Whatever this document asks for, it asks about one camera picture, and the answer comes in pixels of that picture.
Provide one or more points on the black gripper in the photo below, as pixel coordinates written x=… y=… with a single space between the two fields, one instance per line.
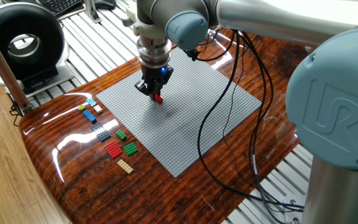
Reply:
x=152 y=76

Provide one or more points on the red long Lego brick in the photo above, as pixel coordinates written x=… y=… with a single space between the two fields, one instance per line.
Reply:
x=158 y=99

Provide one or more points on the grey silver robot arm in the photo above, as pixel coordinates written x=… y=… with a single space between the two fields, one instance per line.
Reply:
x=331 y=102

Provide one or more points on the grey Lego baseplate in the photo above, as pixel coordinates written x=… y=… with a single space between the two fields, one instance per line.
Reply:
x=179 y=124

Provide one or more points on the white small Lego brick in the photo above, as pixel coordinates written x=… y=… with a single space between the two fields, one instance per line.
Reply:
x=98 y=109

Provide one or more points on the light blue small Lego brick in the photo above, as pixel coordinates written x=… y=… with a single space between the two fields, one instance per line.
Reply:
x=91 y=102

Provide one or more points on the green square Lego plate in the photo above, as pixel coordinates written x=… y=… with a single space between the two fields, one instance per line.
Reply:
x=130 y=148

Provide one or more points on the dark grey Lego plate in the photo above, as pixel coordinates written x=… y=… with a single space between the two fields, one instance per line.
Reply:
x=101 y=132

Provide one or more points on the blue long Lego brick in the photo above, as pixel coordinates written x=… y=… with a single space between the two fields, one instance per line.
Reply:
x=89 y=116

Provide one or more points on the lime green small Lego brick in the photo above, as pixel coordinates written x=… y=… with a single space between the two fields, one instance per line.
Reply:
x=82 y=107

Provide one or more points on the red Lego plate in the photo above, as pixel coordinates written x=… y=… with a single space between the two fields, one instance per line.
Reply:
x=113 y=149

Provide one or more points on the tan Lego plate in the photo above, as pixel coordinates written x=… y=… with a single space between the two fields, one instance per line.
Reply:
x=125 y=166

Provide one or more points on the black computer mouse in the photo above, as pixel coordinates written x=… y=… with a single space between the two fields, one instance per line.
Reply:
x=104 y=4

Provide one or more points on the glossy wood-grain table mat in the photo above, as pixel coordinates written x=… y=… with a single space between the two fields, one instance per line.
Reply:
x=166 y=199

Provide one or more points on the black keyboard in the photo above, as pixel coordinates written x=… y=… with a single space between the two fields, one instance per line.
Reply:
x=61 y=6

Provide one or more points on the brown wooden pole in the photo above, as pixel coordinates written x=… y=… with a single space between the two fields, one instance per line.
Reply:
x=2 y=68

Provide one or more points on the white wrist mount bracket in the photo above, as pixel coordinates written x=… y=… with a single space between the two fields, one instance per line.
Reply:
x=145 y=29

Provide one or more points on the aluminium bracket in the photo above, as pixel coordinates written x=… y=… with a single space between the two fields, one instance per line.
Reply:
x=92 y=12

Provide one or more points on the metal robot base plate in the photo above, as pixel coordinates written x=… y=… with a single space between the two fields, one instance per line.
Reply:
x=292 y=217

